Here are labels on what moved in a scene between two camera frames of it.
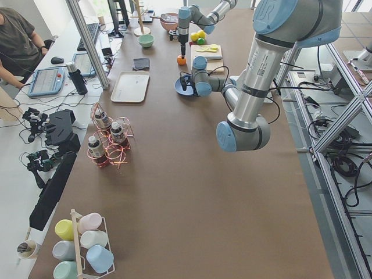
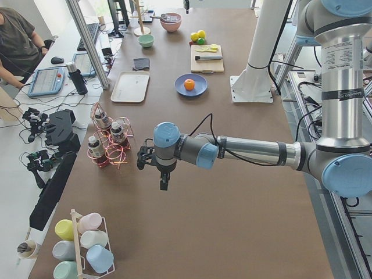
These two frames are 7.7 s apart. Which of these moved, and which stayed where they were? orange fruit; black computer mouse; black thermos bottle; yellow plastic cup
Moved: orange fruit
Stayed: black computer mouse; black thermos bottle; yellow plastic cup
